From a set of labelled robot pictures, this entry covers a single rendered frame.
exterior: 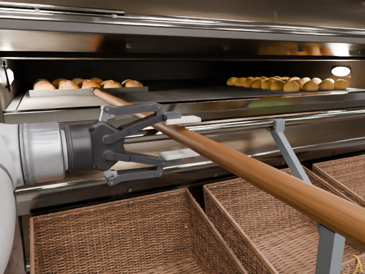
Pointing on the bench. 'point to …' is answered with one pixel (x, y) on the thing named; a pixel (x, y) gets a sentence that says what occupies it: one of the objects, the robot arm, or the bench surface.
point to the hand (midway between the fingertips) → (182, 137)
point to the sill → (59, 116)
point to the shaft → (269, 180)
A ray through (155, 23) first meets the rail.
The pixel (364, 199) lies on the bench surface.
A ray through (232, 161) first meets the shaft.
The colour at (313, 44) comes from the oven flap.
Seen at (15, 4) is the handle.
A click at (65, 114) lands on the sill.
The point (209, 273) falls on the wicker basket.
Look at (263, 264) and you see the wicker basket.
